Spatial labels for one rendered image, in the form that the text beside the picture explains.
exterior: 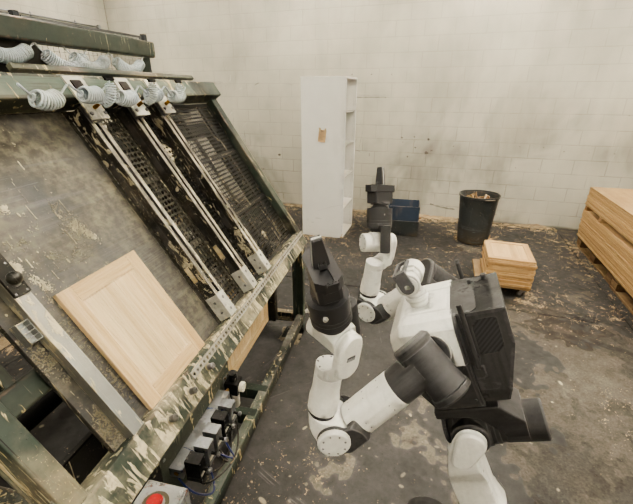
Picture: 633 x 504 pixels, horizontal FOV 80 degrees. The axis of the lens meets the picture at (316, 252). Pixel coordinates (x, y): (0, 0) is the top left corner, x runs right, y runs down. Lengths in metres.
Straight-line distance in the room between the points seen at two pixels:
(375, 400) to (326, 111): 4.38
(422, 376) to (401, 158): 5.56
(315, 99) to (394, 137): 1.73
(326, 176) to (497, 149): 2.60
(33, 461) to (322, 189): 4.46
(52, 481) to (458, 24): 6.11
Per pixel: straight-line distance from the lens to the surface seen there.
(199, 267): 1.80
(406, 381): 0.91
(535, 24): 6.33
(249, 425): 2.34
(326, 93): 5.02
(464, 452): 1.30
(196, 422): 1.62
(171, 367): 1.59
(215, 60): 7.29
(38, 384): 1.40
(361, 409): 0.95
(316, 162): 5.13
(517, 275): 4.14
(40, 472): 1.27
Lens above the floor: 1.88
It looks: 23 degrees down
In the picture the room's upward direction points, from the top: straight up
